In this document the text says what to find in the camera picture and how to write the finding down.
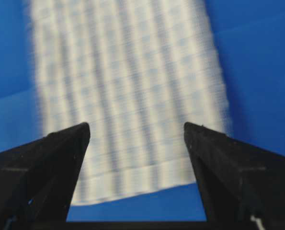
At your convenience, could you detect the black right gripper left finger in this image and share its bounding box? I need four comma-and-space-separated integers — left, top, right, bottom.
0, 122, 90, 230

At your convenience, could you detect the blue table cloth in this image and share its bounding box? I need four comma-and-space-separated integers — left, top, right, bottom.
0, 0, 285, 221

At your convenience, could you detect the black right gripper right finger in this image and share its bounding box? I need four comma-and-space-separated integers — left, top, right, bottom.
184, 122, 285, 230

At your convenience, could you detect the blue white striped towel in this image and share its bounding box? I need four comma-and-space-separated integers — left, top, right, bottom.
25, 0, 230, 206

